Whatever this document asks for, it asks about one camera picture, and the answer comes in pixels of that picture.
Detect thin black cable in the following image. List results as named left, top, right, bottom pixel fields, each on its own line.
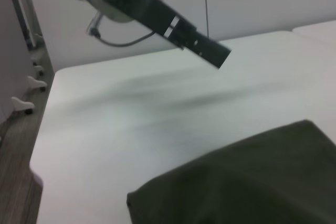
left=87, top=11, right=159, bottom=48

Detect grey rolling partition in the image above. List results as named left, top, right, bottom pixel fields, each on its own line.
left=0, top=0, right=48, bottom=120

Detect dark green t-shirt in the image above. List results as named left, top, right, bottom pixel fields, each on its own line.
left=126, top=119, right=336, bottom=224

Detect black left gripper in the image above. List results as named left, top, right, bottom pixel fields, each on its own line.
left=101, top=0, right=233, bottom=70

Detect white rolling partition frame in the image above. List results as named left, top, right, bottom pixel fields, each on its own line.
left=7, top=0, right=45, bottom=76

